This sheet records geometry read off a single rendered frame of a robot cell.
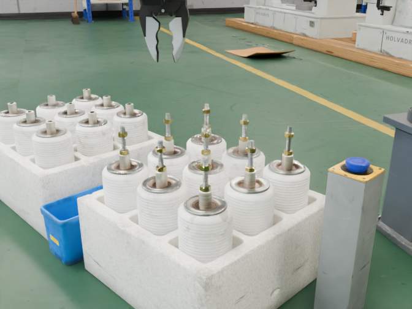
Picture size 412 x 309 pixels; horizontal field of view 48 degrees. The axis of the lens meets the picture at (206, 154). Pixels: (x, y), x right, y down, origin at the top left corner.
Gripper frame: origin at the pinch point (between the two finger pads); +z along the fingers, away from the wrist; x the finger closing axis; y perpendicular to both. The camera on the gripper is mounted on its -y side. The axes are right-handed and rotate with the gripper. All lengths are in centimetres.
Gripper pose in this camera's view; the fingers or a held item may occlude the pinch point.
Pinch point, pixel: (165, 56)
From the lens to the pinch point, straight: 97.2
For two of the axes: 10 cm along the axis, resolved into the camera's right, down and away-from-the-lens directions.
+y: 1.2, -3.7, 9.2
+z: 0.0, 9.3, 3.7
